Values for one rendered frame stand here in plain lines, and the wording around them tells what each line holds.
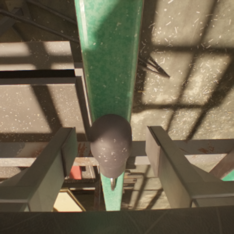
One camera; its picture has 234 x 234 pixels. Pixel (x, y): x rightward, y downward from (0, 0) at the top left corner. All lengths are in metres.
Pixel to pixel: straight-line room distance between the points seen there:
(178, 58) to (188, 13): 0.26
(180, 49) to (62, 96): 0.83
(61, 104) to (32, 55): 0.16
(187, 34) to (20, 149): 1.01
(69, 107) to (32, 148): 0.25
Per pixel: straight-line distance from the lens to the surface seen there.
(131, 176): 1.72
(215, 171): 0.39
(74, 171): 0.86
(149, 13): 1.02
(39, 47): 0.48
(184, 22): 1.09
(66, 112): 0.57
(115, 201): 0.39
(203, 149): 0.34
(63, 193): 1.16
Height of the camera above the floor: 0.96
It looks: 41 degrees down
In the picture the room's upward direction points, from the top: 178 degrees clockwise
